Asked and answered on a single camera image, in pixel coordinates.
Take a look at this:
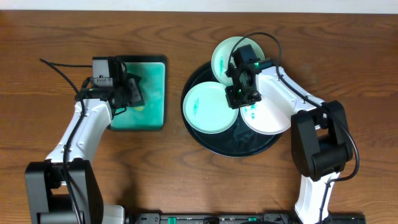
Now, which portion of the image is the yellow green sponge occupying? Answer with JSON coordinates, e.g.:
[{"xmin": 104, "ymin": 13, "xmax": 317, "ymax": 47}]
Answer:
[{"xmin": 134, "ymin": 106, "xmax": 144, "ymax": 111}]

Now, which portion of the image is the mint plate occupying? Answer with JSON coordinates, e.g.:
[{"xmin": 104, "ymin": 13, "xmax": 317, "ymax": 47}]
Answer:
[
  {"xmin": 211, "ymin": 36, "xmax": 265, "ymax": 86},
  {"xmin": 182, "ymin": 82, "xmax": 239, "ymax": 134}
]

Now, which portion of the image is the mint plate top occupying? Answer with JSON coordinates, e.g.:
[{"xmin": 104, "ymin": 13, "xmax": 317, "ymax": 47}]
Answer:
[{"xmin": 211, "ymin": 36, "xmax": 265, "ymax": 86}]

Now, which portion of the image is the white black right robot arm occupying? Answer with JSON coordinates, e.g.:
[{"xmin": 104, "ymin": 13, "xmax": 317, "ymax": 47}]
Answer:
[{"xmin": 226, "ymin": 60, "xmax": 358, "ymax": 223}]

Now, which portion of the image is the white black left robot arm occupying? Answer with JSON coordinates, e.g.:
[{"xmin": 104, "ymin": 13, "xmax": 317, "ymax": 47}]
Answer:
[{"xmin": 24, "ymin": 57, "xmax": 144, "ymax": 224}]

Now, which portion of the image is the green rectangular soap tray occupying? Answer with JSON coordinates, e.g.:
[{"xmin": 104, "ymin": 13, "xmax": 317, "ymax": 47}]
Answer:
[{"xmin": 109, "ymin": 55, "xmax": 167, "ymax": 131}]

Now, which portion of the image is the round black tray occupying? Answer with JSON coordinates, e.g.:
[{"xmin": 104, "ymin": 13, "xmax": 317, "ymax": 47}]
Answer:
[{"xmin": 181, "ymin": 62, "xmax": 282, "ymax": 157}]

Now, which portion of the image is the white plate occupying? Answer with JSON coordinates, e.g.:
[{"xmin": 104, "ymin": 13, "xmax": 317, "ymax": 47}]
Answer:
[{"xmin": 239, "ymin": 96, "xmax": 291, "ymax": 135}]

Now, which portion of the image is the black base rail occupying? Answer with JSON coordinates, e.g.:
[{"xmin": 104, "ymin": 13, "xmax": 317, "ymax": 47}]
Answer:
[{"xmin": 124, "ymin": 212, "xmax": 367, "ymax": 224}]

